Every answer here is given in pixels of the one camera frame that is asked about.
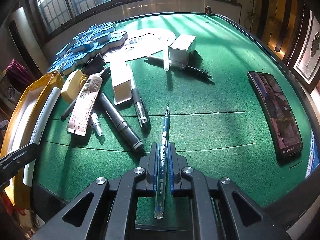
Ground black slim pen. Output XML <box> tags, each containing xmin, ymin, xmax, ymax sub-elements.
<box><xmin>144</xmin><ymin>56</ymin><xmax>212</xmax><ymax>79</ymax></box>

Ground yellow cardboard box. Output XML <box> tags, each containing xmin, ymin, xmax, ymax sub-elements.
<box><xmin>1</xmin><ymin>70</ymin><xmax>63</xmax><ymax>210</ymax></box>

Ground yellow tape measure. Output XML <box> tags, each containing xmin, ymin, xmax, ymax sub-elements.
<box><xmin>61</xmin><ymin>70</ymin><xmax>88</xmax><ymax>103</ymax></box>

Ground long white medicine carton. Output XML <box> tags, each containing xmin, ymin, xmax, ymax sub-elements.
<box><xmin>110</xmin><ymin>60</ymin><xmax>132</xmax><ymax>105</ymax></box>

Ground thick black marker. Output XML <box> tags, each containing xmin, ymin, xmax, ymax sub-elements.
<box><xmin>98</xmin><ymin>91</ymin><xmax>144</xmax><ymax>152</ymax></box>

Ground round table centre console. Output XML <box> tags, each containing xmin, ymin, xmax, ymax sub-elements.
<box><xmin>103</xmin><ymin>28</ymin><xmax>176</xmax><ymax>62</ymax></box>

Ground white air conditioner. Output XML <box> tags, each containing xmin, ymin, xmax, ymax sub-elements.
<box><xmin>9</xmin><ymin>7</ymin><xmax>49</xmax><ymax>75</ymax></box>

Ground framed wall picture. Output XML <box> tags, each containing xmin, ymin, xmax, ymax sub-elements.
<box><xmin>287</xmin><ymin>6</ymin><xmax>319</xmax><ymax>93</ymax></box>

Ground white foam tube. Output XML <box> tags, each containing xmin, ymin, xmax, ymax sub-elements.
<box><xmin>23</xmin><ymin>87</ymin><xmax>61</xmax><ymax>187</ymax></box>

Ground small white square box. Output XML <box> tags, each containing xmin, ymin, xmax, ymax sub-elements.
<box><xmin>169</xmin><ymin>34</ymin><xmax>196</xmax><ymax>66</ymax></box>

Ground black smartphone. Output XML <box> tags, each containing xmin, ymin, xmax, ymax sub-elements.
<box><xmin>247</xmin><ymin>71</ymin><xmax>303</xmax><ymax>159</ymax></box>

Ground pile of blue mahjong tiles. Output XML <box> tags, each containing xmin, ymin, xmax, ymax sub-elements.
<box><xmin>47</xmin><ymin>22</ymin><xmax>128</xmax><ymax>75</ymax></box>

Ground white ointment tube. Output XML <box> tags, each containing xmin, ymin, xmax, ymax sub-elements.
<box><xmin>67</xmin><ymin>73</ymin><xmax>103</xmax><ymax>137</ymax></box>

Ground clear black gel pen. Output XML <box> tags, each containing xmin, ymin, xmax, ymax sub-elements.
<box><xmin>127</xmin><ymin>64</ymin><xmax>151</xmax><ymax>128</ymax></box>

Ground black fan part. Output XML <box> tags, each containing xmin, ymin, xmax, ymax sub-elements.
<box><xmin>81</xmin><ymin>54</ymin><xmax>106</xmax><ymax>76</ymax></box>

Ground blue mechanical pencil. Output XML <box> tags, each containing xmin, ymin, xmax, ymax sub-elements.
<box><xmin>154</xmin><ymin>106</ymin><xmax>170</xmax><ymax>219</ymax></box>

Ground black tape roll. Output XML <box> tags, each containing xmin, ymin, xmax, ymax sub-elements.
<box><xmin>205</xmin><ymin>6</ymin><xmax>212</xmax><ymax>16</ymax></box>

